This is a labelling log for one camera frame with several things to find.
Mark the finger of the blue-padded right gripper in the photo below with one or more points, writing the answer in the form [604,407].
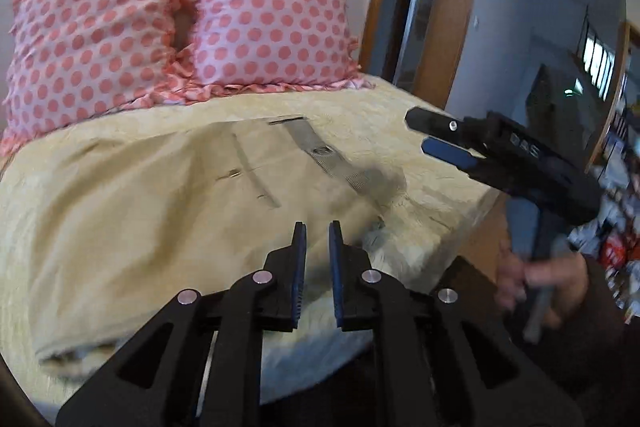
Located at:
[451,154]

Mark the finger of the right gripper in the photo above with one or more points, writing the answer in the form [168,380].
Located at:
[434,124]

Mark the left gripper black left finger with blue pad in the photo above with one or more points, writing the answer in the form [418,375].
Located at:
[198,361]

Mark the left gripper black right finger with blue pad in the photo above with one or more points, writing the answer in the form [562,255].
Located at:
[439,359]

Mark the beige khaki pants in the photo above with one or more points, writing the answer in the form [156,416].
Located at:
[110,229]

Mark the dark sleeved right forearm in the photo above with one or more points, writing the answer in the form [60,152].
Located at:
[593,356]

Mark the person's right hand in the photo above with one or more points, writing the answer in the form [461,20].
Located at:
[567,277]

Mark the small pink polka-dot pillow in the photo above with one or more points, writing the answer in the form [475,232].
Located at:
[266,46]

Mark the large pink polka-dot pillow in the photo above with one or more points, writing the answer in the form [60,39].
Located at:
[78,59]

